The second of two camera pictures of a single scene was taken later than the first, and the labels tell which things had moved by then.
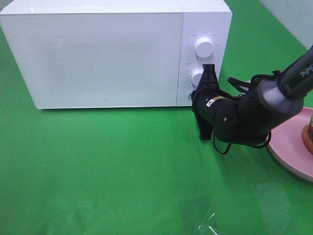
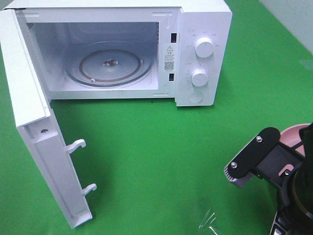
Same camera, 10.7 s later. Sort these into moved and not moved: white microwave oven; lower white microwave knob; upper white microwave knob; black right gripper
Moved: black right gripper
Not moved: lower white microwave knob; upper white microwave knob; white microwave oven
